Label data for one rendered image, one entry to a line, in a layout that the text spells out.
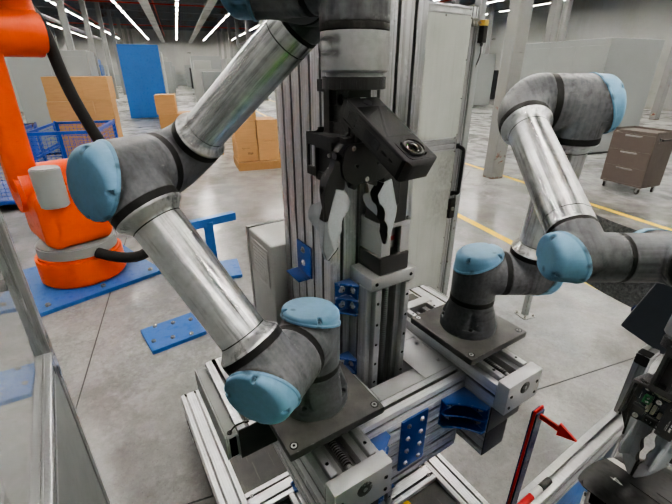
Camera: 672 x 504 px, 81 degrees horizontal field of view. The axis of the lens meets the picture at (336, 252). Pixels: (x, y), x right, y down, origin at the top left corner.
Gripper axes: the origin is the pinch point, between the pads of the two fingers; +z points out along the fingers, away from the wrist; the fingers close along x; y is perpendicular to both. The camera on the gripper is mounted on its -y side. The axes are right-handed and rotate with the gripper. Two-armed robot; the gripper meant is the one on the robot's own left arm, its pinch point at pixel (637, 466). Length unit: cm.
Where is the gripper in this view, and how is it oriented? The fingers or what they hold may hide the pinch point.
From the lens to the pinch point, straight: 79.0
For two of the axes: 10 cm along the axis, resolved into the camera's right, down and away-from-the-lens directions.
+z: -2.4, 9.4, 2.5
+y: -8.0, -0.5, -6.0
